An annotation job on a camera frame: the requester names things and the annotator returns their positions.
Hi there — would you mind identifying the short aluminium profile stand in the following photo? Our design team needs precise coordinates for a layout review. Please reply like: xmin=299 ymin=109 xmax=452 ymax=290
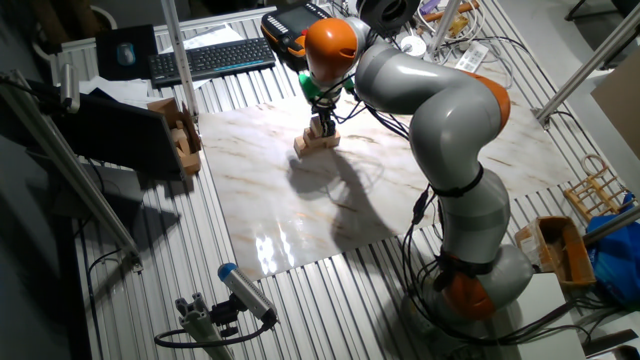
xmin=174 ymin=292 xmax=236 ymax=360

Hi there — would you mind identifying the black computer keyboard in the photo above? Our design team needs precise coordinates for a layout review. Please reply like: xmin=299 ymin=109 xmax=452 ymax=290
xmin=148 ymin=37 xmax=278 ymax=90

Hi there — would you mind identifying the blue fabric bag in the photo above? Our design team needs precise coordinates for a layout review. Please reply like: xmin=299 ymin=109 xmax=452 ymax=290
xmin=584 ymin=192 xmax=640 ymax=307

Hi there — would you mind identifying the white round socket hub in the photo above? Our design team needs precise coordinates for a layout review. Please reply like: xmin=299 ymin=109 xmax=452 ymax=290
xmin=399 ymin=34 xmax=428 ymax=59

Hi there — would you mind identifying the orange black teach pendant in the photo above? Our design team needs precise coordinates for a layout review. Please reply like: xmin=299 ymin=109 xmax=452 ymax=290
xmin=259 ymin=1 xmax=332 ymax=72

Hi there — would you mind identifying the black round fan housing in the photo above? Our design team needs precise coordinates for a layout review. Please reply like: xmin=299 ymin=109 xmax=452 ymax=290
xmin=354 ymin=0 xmax=423 ymax=39

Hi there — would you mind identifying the open cardboard box with wood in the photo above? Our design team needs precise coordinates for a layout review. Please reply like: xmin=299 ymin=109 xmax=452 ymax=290
xmin=146 ymin=97 xmax=204 ymax=177

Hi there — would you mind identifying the wooden stick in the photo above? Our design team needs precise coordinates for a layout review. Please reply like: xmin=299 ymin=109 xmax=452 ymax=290
xmin=423 ymin=0 xmax=482 ymax=24

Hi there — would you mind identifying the white box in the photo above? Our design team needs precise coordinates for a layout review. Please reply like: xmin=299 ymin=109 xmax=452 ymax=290
xmin=507 ymin=272 xmax=589 ymax=360

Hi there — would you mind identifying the silver camera on strut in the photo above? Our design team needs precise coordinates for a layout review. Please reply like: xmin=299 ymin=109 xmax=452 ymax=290
xmin=58 ymin=62 xmax=82 ymax=115

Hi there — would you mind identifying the long diagonal aluminium strut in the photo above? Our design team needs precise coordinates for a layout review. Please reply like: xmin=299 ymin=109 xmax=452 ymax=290
xmin=0 ymin=69 xmax=145 ymax=274

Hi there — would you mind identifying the black mouse pad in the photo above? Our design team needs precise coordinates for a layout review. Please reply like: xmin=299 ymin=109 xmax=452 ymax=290
xmin=94 ymin=23 xmax=160 ymax=82

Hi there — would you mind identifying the silver camera with blue end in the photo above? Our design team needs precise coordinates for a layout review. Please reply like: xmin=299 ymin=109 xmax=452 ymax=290
xmin=217 ymin=261 xmax=280 ymax=326

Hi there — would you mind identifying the dark computer mouse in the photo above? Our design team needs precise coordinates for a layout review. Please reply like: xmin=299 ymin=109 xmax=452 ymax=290
xmin=115 ymin=41 xmax=137 ymax=67

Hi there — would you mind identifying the brown cardboard box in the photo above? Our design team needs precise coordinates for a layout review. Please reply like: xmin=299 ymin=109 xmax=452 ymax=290
xmin=513 ymin=214 xmax=597 ymax=292

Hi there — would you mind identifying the black camera clamp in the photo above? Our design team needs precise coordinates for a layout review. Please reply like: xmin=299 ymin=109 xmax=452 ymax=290
xmin=209 ymin=294 xmax=246 ymax=339

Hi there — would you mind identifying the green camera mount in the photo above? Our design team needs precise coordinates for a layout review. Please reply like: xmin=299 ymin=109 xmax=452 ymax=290
xmin=298 ymin=72 xmax=357 ymax=101

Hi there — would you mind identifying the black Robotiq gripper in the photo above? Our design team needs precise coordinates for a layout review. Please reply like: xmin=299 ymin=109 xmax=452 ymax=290
xmin=312 ymin=97 xmax=341 ymax=138

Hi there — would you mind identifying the black flat monitor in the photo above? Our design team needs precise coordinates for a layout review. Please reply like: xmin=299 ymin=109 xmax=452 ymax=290
xmin=27 ymin=79 xmax=187 ymax=182

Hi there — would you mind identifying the low aluminium strut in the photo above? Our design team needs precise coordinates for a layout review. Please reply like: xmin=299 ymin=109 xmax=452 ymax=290
xmin=582 ymin=203 xmax=640 ymax=247

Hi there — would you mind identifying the small wooden rack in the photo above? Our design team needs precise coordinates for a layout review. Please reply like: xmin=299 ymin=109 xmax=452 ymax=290
xmin=563 ymin=153 xmax=637 ymax=225

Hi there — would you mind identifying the upright aluminium strut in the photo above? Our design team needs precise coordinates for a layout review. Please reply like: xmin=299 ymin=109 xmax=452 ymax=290
xmin=159 ymin=0 xmax=201 ymax=124

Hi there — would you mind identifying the white marble pattern sheet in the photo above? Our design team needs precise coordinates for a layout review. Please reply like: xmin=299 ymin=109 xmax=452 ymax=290
xmin=198 ymin=59 xmax=580 ymax=282

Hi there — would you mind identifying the aluminium profile post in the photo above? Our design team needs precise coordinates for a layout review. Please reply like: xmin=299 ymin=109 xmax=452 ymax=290
xmin=531 ymin=3 xmax=640 ymax=127

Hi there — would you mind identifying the flat cardboard sheet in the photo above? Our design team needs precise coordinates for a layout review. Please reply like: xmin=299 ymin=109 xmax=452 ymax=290
xmin=589 ymin=47 xmax=640 ymax=162

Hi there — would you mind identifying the white power strip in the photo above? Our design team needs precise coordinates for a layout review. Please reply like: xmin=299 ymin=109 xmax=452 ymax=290
xmin=453 ymin=41 xmax=490 ymax=74

